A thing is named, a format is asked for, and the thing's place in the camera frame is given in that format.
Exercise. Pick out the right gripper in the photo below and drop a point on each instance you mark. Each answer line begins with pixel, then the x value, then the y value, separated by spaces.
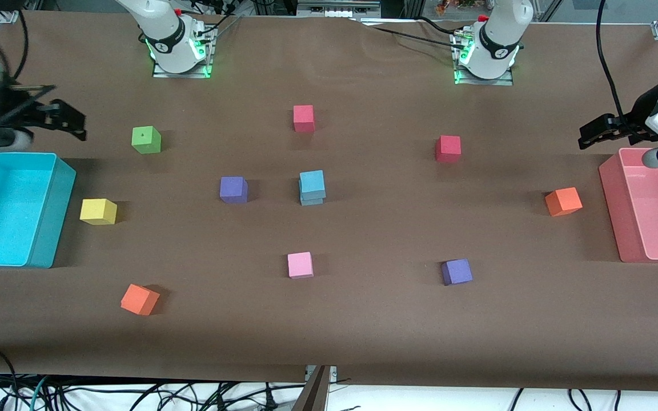
pixel 10 109

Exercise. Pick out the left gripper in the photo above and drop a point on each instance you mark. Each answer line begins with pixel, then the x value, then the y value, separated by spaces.
pixel 636 121

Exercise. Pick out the light blue foam block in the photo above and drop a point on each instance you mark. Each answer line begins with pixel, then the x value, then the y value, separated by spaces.
pixel 312 181
pixel 311 202

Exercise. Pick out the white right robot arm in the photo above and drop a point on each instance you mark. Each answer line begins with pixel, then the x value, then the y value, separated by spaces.
pixel 166 40

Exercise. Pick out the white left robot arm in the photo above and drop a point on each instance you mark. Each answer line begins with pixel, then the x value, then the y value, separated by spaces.
pixel 494 45

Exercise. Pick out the orange foam block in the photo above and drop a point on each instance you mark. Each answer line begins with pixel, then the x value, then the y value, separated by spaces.
pixel 140 299
pixel 563 201

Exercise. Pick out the green foam block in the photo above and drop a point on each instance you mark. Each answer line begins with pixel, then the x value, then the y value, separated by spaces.
pixel 146 141

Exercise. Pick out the pink plastic bin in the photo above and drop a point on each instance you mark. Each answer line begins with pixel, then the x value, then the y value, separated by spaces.
pixel 657 211

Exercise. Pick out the yellow foam block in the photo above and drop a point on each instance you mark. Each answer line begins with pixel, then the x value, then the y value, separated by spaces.
pixel 97 211

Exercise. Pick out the cyan plastic bin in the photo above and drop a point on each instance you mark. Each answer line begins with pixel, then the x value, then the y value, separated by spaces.
pixel 3 211

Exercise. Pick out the red foam block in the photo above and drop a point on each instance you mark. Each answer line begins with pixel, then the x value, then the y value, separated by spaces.
pixel 448 148
pixel 303 118

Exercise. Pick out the purple foam block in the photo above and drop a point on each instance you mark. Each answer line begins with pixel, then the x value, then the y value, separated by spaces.
pixel 233 189
pixel 457 272

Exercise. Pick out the pink foam block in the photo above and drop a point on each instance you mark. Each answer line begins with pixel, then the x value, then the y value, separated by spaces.
pixel 300 265

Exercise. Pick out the grey equipment box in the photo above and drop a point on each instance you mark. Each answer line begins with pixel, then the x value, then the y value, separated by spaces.
pixel 337 8

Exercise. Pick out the brown table cloth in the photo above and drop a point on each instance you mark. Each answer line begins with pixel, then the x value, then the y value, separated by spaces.
pixel 363 331

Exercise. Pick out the dark angled bar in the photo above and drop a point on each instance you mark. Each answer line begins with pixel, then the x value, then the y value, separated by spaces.
pixel 313 397

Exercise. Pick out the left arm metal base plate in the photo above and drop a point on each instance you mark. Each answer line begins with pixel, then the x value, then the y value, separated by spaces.
pixel 483 81

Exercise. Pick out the metal table bracket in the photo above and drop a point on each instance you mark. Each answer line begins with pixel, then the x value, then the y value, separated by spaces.
pixel 332 372

